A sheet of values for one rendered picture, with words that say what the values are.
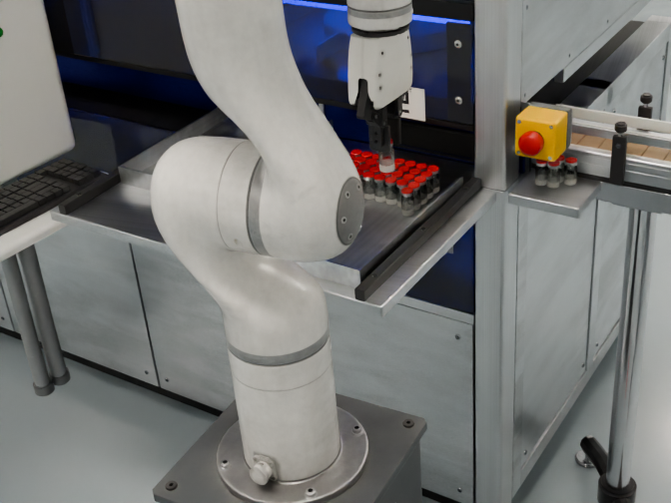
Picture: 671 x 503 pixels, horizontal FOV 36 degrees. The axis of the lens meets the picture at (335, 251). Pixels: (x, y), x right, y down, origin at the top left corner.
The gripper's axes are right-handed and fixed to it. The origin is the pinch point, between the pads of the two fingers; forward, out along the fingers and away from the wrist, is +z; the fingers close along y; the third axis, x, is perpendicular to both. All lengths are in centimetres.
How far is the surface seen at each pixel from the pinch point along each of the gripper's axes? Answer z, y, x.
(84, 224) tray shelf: 27, 5, -60
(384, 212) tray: 25.3, -20.3, -13.1
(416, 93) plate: 9.2, -35.0, -14.4
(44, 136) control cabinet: 27, -21, -98
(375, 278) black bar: 23.9, 0.9, -2.2
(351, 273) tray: 23.4, 2.0, -5.7
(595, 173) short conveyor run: 24, -46, 15
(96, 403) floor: 113, -31, -114
